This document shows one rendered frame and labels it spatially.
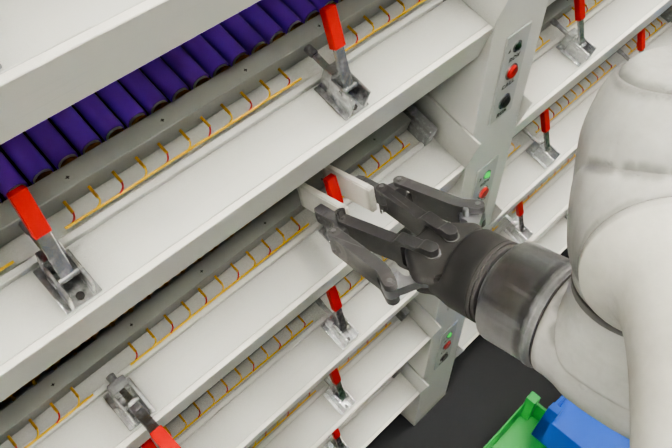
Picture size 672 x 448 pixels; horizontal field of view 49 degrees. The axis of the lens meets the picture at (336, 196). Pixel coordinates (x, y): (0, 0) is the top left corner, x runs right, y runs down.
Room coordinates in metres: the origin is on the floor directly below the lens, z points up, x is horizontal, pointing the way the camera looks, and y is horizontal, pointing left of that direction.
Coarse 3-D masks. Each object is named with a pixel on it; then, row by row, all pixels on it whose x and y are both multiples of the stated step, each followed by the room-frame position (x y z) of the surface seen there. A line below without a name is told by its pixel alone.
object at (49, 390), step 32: (384, 128) 0.59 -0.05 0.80; (352, 160) 0.55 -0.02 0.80; (256, 224) 0.46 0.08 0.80; (224, 256) 0.42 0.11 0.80; (192, 288) 0.38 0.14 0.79; (128, 320) 0.35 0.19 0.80; (160, 320) 0.36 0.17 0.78; (96, 352) 0.31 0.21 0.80; (64, 384) 0.29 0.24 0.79; (0, 416) 0.25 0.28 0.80; (32, 416) 0.26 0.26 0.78; (64, 416) 0.26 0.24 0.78
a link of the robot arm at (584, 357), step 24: (552, 312) 0.28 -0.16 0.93; (576, 312) 0.26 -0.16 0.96; (552, 336) 0.26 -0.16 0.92; (576, 336) 0.25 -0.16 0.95; (600, 336) 0.24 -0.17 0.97; (552, 360) 0.25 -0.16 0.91; (576, 360) 0.24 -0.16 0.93; (600, 360) 0.23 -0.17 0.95; (624, 360) 0.22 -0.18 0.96; (576, 384) 0.23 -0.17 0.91; (600, 384) 0.22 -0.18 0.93; (624, 384) 0.21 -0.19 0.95; (600, 408) 0.21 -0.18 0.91; (624, 408) 0.21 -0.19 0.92; (624, 432) 0.20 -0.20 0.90
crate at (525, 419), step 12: (528, 396) 0.60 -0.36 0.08; (528, 408) 0.59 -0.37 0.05; (540, 408) 0.59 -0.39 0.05; (516, 420) 0.59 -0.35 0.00; (528, 420) 0.59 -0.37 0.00; (504, 432) 0.56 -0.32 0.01; (516, 432) 0.56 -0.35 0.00; (528, 432) 0.56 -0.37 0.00; (492, 444) 0.53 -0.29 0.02; (504, 444) 0.54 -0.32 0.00; (516, 444) 0.54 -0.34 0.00; (528, 444) 0.54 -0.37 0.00; (540, 444) 0.54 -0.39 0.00
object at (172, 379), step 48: (432, 144) 0.60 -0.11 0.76; (480, 144) 0.57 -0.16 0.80; (288, 288) 0.41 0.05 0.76; (96, 336) 0.34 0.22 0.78; (144, 336) 0.34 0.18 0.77; (192, 336) 0.35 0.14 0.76; (240, 336) 0.35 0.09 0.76; (96, 384) 0.30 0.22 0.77; (144, 384) 0.30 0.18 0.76; (192, 384) 0.30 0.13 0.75; (96, 432) 0.26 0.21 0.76; (144, 432) 0.26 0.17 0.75
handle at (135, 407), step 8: (136, 400) 0.27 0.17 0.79; (128, 408) 0.27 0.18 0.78; (136, 408) 0.27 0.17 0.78; (144, 408) 0.27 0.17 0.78; (136, 416) 0.26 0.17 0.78; (144, 416) 0.26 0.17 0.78; (144, 424) 0.26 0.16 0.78; (152, 424) 0.25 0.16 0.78; (152, 432) 0.25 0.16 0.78; (160, 432) 0.25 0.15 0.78; (160, 440) 0.24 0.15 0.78; (168, 440) 0.24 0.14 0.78
